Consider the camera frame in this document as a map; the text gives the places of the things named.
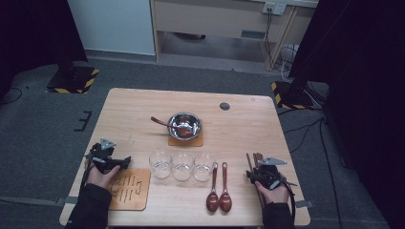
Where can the person's right hand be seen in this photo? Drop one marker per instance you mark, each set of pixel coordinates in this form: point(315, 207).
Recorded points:
point(277, 195)

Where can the white cabinet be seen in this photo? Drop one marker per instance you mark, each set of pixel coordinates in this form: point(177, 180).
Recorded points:
point(111, 25)

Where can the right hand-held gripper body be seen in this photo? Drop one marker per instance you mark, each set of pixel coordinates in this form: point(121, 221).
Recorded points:
point(270, 176)

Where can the dark red wooden spoon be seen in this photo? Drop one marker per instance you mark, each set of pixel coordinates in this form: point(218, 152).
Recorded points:
point(225, 202)
point(212, 202)
point(160, 122)

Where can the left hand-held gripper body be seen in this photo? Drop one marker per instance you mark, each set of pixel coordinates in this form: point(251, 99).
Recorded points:
point(100, 156)

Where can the shiny metal bowl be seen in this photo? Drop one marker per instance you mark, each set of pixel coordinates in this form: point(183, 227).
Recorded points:
point(191, 122)

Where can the dark grey rectangular plate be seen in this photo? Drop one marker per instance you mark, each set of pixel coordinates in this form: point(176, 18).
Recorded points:
point(253, 34)

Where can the clear glass cup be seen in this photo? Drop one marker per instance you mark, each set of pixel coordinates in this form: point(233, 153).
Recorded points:
point(203, 168)
point(160, 167)
point(182, 167)

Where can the row of brown chopsticks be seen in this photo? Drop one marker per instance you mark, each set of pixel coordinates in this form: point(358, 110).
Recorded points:
point(258, 158)

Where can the wooden slotted trivet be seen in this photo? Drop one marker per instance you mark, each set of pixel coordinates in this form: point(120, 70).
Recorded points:
point(133, 191)
point(176, 143)

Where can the person's left hand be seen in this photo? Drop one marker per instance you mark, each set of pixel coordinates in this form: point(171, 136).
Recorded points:
point(98, 179)

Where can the grey tape strip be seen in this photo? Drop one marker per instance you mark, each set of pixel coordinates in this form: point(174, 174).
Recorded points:
point(305, 204)
point(68, 200)

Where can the black round table grommet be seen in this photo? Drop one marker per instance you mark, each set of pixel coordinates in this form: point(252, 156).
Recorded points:
point(224, 106)

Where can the black curtain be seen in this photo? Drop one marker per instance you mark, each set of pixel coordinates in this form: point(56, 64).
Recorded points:
point(31, 31)
point(366, 95)

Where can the black yellow striped stand base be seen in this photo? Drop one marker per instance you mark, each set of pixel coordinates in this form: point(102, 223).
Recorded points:
point(293, 95)
point(74, 81)

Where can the white wall socket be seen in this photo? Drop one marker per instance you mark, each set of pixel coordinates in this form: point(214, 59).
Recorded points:
point(274, 8)

